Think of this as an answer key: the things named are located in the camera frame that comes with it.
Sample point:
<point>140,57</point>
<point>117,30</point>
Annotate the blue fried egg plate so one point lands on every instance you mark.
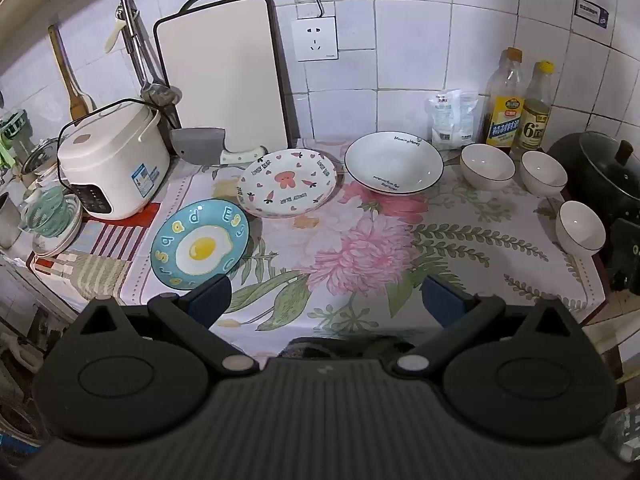
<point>200,250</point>

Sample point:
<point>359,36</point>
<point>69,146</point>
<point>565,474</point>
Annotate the glass pot lid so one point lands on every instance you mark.
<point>40,157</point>

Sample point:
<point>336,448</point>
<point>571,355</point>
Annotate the wooden spatula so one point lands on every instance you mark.
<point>77,100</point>

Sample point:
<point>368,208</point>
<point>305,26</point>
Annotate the clear seasoning bag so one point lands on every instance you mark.
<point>467,117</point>

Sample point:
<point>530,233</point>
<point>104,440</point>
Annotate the steel ladle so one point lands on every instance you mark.
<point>160,92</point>

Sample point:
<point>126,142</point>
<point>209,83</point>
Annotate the white cutting board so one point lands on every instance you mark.
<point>220,70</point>

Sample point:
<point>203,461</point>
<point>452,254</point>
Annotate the green glass lidded bowl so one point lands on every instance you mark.
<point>47,215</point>

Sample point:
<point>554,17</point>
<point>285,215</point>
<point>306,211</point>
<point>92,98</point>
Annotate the black pot with glass lid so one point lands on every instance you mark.
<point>595,170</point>

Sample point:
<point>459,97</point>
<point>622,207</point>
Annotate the striped cloth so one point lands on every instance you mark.
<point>100,260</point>

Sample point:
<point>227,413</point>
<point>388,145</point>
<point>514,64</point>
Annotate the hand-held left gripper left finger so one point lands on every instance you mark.
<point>210,296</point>

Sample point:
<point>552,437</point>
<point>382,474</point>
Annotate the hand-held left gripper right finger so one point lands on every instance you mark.
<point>440,301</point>

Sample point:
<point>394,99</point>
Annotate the amber cooking wine bottle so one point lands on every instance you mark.
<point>505,120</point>

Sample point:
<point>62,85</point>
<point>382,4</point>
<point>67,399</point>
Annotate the green plastic item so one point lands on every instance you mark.
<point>12,135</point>

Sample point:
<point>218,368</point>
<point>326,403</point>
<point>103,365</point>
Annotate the clear vinegar bottle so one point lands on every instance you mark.
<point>534,127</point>

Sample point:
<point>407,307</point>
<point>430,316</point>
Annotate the small white black-rimmed bowl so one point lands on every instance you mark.
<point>487,165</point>
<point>580,227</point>
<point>544,170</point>

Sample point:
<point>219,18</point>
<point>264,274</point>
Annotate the white plate with pink print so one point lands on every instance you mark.
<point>287,182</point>

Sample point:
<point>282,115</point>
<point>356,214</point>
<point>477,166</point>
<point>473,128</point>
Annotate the large white black-rimmed bowl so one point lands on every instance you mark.
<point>392,160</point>

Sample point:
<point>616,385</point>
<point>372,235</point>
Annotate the white salt bag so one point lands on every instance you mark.
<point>442,120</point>

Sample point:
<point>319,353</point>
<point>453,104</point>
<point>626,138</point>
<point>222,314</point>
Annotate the floral tablecloth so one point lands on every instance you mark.
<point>350,240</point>

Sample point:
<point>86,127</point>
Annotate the white wall socket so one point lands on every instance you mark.
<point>315,39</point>

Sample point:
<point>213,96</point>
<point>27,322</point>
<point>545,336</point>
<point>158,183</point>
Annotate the wall sticker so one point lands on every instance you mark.
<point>591,12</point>

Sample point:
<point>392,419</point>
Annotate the white rice cooker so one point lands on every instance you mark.
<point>115,160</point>

